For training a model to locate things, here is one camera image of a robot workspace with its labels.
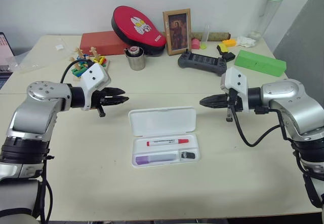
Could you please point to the red marker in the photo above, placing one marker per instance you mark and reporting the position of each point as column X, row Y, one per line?
column 164, row 142

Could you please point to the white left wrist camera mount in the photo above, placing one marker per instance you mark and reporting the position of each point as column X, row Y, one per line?
column 95, row 79

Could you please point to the wooden picture frame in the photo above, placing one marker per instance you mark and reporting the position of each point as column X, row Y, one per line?
column 177, row 30

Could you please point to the white plastic pencil case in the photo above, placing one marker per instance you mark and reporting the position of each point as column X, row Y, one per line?
column 162, row 120

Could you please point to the small black clip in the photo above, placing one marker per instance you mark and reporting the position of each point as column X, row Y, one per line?
column 188, row 156

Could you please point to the brown cardboard roll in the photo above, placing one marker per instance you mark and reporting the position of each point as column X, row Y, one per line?
column 217, row 35

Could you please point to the pink block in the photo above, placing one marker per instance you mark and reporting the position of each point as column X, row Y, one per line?
column 195, row 44

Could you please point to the green rectangular box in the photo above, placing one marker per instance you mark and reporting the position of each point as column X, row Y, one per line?
column 258, row 62

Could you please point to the red capped item in cup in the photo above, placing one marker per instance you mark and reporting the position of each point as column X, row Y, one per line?
column 133, row 50

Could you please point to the stainless steel cup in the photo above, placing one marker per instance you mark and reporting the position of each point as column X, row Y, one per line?
column 136, row 63

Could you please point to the crumpled white tissue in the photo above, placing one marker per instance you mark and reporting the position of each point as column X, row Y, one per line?
column 245, row 41

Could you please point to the small yellow-green piece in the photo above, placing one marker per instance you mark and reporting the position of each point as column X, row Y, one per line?
column 202, row 46

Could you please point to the red black boxing pad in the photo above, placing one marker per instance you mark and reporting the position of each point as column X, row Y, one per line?
column 122, row 17

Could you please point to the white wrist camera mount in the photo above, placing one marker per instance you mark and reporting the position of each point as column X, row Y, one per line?
column 236, row 82
column 95, row 79

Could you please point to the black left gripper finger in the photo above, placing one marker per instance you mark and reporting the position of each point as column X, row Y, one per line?
column 115, row 91
column 117, row 100

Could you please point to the clear bottle with green lid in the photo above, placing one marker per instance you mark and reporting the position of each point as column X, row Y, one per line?
column 268, row 12

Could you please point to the colourful wooden stacking toy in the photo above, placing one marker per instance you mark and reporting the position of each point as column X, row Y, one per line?
column 97, row 59

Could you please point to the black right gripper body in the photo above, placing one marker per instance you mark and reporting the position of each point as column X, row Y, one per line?
column 234, row 99

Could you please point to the dark grey game controller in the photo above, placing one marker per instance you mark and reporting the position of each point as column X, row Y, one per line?
column 201, row 61

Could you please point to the clear plastic bag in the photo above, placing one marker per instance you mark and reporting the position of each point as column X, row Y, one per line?
column 35, row 58

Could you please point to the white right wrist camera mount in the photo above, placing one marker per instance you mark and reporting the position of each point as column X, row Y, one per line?
column 236, row 82

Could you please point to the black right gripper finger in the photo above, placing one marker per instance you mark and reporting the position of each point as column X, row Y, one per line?
column 215, row 104
column 219, row 97

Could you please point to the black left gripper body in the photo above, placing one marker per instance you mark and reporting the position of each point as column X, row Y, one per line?
column 97, row 99

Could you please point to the red rectangular box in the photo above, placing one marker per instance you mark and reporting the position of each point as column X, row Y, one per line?
column 98, row 42

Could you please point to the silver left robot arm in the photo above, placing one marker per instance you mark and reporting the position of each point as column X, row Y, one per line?
column 35, row 112

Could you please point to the laptop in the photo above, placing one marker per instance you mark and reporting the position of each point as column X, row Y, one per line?
column 4, row 46

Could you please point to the small black block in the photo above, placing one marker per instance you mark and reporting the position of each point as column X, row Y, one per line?
column 228, row 56

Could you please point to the purple marker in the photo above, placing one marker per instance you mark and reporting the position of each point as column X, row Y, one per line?
column 141, row 160

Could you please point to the clear plastic tube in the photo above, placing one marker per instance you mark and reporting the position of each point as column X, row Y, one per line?
column 206, row 34

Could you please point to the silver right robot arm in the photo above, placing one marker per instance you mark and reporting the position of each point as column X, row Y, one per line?
column 286, row 99

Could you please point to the orange block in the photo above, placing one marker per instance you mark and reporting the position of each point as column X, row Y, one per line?
column 229, row 43

